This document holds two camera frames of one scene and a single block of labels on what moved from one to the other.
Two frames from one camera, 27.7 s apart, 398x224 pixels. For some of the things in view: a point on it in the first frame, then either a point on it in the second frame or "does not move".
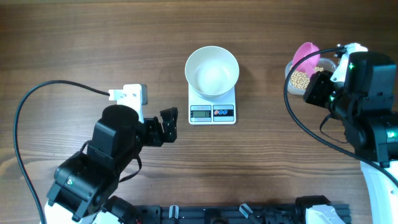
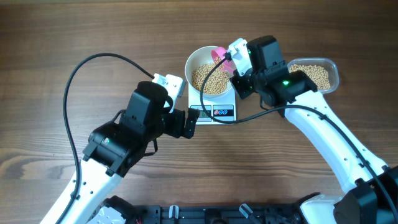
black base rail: (239, 213) does not move
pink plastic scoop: (309, 64) -> (218, 55)
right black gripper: (319, 81) -> (241, 89)
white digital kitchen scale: (211, 111) does not move
